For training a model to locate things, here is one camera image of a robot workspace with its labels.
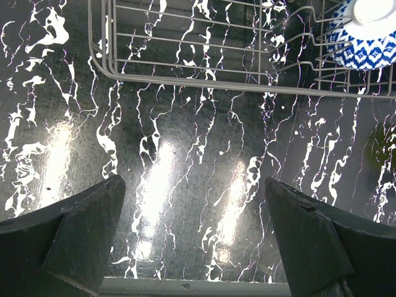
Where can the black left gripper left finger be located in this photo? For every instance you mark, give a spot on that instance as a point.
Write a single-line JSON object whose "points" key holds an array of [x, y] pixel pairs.
{"points": [[62, 249]]}

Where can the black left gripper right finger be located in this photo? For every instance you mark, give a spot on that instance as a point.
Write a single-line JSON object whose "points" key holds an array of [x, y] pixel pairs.
{"points": [[327, 251]]}

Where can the blue white patterned bowl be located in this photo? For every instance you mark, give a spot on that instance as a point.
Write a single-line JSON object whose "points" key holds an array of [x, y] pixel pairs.
{"points": [[361, 35]]}

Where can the wire dish rack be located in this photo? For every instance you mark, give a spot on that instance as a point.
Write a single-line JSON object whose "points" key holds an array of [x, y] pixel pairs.
{"points": [[247, 46]]}

